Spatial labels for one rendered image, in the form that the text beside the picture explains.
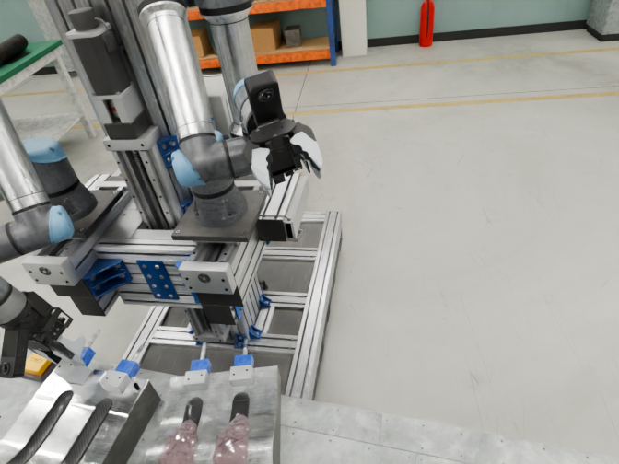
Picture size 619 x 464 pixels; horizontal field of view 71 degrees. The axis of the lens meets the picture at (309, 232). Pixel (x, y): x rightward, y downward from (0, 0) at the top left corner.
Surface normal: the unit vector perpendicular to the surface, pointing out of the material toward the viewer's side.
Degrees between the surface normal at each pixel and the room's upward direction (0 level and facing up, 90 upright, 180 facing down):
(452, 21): 90
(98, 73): 90
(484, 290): 0
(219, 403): 0
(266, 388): 0
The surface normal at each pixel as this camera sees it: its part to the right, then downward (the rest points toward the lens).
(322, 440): -0.11, -0.77
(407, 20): -0.11, 0.64
